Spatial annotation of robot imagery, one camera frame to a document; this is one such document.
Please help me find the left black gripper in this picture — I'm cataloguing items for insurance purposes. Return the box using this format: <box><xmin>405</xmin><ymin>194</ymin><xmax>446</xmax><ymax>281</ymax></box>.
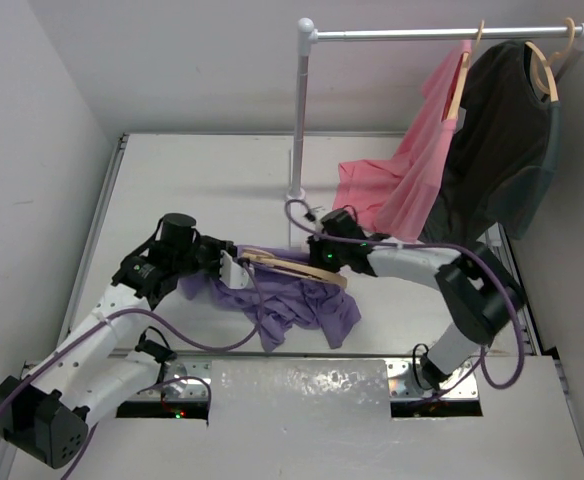
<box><xmin>172</xmin><ymin>233</ymin><xmax>235</xmax><ymax>278</ymax></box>

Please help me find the purple t shirt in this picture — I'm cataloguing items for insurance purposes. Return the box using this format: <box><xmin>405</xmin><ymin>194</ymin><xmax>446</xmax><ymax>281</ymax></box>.
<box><xmin>180</xmin><ymin>246</ymin><xmax>362</xmax><ymax>352</ymax></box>

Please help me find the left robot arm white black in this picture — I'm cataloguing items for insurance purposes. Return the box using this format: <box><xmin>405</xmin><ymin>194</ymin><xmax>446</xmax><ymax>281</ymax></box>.
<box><xmin>0</xmin><ymin>213</ymin><xmax>237</xmax><ymax>469</ymax></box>

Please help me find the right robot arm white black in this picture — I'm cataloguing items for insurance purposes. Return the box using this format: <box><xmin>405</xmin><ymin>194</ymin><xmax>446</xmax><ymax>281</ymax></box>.
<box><xmin>306</xmin><ymin>208</ymin><xmax>527</xmax><ymax>392</ymax></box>

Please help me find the pink t shirt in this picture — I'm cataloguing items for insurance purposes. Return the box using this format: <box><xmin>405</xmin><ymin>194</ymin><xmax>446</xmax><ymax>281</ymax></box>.
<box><xmin>332</xmin><ymin>40</ymin><xmax>472</xmax><ymax>242</ymax></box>

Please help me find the dark grey t shirt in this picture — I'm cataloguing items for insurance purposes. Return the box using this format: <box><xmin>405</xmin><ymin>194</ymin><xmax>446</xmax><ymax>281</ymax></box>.
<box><xmin>418</xmin><ymin>40</ymin><xmax>561</xmax><ymax>246</ymax></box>

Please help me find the wooden hanger holding pink shirt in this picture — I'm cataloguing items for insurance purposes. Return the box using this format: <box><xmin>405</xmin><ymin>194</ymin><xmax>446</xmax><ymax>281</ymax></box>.
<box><xmin>445</xmin><ymin>19</ymin><xmax>485</xmax><ymax>120</ymax></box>

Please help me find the wooden hanger holding dark shirt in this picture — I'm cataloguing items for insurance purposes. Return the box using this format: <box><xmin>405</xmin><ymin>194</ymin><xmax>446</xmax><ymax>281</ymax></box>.
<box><xmin>525</xmin><ymin>17</ymin><xmax>576</xmax><ymax>102</ymax></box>

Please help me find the silver clothes rack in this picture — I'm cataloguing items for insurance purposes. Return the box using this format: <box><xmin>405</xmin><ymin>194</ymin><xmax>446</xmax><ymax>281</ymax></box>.
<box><xmin>284</xmin><ymin>10</ymin><xmax>584</xmax><ymax>251</ymax></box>

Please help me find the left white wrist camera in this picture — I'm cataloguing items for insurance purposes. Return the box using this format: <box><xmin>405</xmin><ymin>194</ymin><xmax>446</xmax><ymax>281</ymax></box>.
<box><xmin>219</xmin><ymin>250</ymin><xmax>251</xmax><ymax>290</ymax></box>

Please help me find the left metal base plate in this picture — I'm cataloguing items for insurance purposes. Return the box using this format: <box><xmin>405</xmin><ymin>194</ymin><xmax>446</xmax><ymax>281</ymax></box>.
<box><xmin>139</xmin><ymin>361</ymin><xmax>211</xmax><ymax>402</ymax></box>

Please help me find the metal base plate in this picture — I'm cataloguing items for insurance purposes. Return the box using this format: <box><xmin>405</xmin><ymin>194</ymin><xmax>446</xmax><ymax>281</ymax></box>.
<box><xmin>139</xmin><ymin>361</ymin><xmax>211</xmax><ymax>402</ymax></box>
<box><xmin>385</xmin><ymin>357</ymin><xmax>479</xmax><ymax>402</ymax></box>

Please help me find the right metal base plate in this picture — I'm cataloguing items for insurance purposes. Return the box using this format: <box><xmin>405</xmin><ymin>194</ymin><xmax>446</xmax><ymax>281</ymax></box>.
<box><xmin>385</xmin><ymin>357</ymin><xmax>479</xmax><ymax>402</ymax></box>

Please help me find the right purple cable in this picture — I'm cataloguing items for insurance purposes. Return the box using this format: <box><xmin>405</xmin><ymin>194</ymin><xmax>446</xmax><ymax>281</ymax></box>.
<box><xmin>284</xmin><ymin>199</ymin><xmax>527</xmax><ymax>401</ymax></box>

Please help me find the aluminium table frame rail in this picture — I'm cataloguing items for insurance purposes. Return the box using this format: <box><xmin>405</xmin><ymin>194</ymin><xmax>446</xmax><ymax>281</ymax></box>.
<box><xmin>0</xmin><ymin>133</ymin><xmax>130</xmax><ymax>479</ymax></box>

